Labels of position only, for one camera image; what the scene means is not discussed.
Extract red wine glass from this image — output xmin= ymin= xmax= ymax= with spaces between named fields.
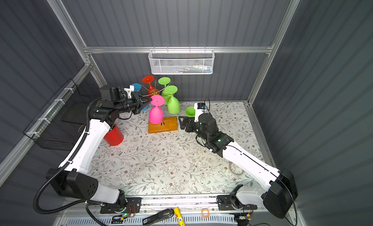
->
xmin=142 ymin=75 xmax=159 ymax=97

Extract black stapler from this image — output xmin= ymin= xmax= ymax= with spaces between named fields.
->
xmin=142 ymin=209 xmax=174 ymax=226

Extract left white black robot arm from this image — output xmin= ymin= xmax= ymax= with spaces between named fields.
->
xmin=34 ymin=85 xmax=151 ymax=211

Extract clear tape roll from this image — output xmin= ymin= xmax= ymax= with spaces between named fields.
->
xmin=228 ymin=162 xmax=244 ymax=176

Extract pink wine glass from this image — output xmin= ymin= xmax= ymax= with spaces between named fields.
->
xmin=149 ymin=95 xmax=165 ymax=125

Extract wooden base wire glass rack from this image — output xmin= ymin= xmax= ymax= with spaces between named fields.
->
xmin=148 ymin=104 xmax=178 ymax=134

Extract yellow glue tube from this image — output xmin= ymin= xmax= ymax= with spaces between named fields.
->
xmin=173 ymin=207 xmax=186 ymax=226

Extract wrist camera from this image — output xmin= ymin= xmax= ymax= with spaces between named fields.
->
xmin=194 ymin=102 xmax=207 ymax=123
xmin=123 ymin=85 xmax=135 ymax=99

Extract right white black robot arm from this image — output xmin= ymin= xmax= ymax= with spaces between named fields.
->
xmin=178 ymin=113 xmax=298 ymax=219

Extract blue wine glass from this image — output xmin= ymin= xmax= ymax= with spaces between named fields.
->
xmin=131 ymin=83 xmax=149 ymax=112

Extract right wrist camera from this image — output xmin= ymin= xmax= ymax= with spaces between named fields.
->
xmin=194 ymin=102 xmax=207 ymax=123

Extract white wire wall basket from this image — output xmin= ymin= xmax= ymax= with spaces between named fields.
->
xmin=148 ymin=48 xmax=215 ymax=75

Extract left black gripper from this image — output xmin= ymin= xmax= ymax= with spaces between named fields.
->
xmin=114 ymin=92 xmax=151 ymax=115

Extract red pencil cup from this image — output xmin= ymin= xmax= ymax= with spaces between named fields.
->
xmin=104 ymin=125 xmax=124 ymax=146

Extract green wine glass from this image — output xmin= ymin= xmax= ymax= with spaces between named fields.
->
xmin=158 ymin=77 xmax=171 ymax=105
xmin=163 ymin=85 xmax=181 ymax=114
xmin=185 ymin=106 xmax=195 ymax=117

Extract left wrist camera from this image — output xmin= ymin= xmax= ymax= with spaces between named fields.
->
xmin=123 ymin=85 xmax=135 ymax=99

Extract black wire wall basket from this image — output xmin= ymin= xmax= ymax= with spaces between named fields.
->
xmin=23 ymin=79 xmax=100 ymax=151

